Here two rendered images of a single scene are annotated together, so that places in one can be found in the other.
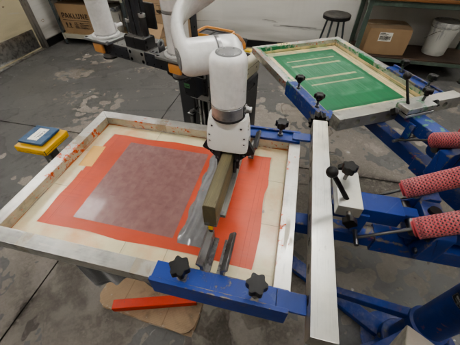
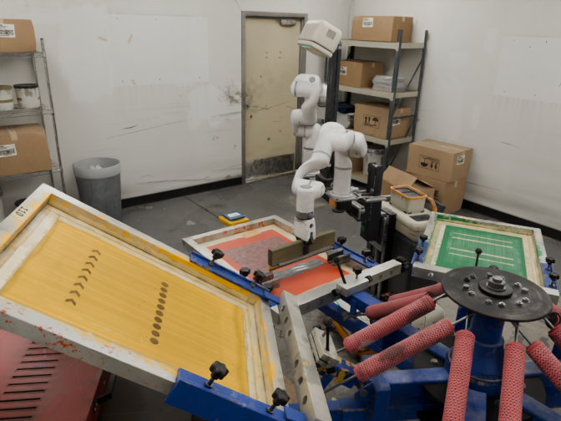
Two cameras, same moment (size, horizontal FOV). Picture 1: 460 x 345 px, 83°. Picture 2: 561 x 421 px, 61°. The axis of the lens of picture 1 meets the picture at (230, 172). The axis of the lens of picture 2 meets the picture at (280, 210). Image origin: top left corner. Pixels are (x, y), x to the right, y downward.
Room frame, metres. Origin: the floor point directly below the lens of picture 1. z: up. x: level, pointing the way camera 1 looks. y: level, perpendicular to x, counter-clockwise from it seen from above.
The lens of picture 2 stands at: (-1.03, -1.11, 2.01)
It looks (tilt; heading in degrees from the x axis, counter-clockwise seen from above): 21 degrees down; 39
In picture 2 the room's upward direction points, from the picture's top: 2 degrees clockwise
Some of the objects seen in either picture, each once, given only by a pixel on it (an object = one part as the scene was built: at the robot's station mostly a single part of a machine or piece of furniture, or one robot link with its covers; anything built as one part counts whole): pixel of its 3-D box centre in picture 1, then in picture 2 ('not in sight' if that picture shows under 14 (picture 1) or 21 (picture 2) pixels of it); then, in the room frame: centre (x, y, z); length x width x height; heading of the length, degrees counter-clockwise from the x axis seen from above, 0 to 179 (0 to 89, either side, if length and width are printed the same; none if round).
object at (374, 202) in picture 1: (363, 206); (361, 301); (0.41, -0.35, 1.02); 0.17 x 0.06 x 0.05; 77
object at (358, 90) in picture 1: (354, 67); (484, 246); (1.17, -0.57, 1.05); 1.08 x 0.61 x 0.23; 17
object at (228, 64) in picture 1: (227, 68); (310, 195); (0.54, 0.01, 1.33); 0.15 x 0.10 x 0.11; 18
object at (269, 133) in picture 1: (257, 137); (352, 260); (0.76, -0.10, 0.98); 0.30 x 0.05 x 0.07; 77
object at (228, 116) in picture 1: (231, 107); (305, 213); (0.49, 0.00, 1.26); 0.09 x 0.07 x 0.03; 77
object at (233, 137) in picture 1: (228, 129); (304, 225); (0.50, 0.00, 1.20); 0.10 x 0.07 x 0.11; 77
